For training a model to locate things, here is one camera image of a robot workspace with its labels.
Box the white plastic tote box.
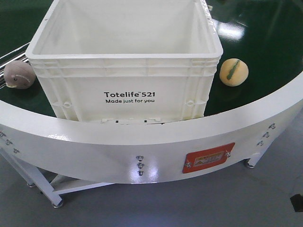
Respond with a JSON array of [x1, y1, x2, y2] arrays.
[[26, 0, 223, 124]]

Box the orange warning label plate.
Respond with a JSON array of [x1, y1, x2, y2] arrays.
[[182, 142, 235, 174]]

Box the white curved conveyor frame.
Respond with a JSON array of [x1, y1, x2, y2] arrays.
[[0, 75, 303, 207]]

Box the metal roller bars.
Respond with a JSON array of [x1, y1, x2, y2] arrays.
[[0, 42, 30, 88]]

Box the yellow plush ball toy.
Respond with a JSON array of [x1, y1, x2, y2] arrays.
[[219, 58, 249, 87]]

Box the brown plush ball toy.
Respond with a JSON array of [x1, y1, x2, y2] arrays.
[[4, 61, 36, 89]]

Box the black object floor corner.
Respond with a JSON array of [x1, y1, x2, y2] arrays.
[[290, 194, 303, 212]]

